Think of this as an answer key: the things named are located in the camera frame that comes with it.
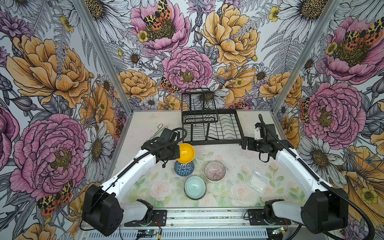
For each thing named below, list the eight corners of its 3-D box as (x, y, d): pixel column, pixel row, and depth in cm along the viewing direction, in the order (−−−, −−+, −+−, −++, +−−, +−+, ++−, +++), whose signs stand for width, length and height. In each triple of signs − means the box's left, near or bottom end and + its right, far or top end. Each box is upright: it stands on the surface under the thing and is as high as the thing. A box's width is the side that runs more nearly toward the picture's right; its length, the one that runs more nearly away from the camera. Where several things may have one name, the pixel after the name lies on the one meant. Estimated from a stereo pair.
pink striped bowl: (204, 185, 87) (205, 180, 82) (204, 166, 94) (204, 161, 89) (225, 185, 87) (227, 180, 82) (222, 166, 94) (224, 161, 89)
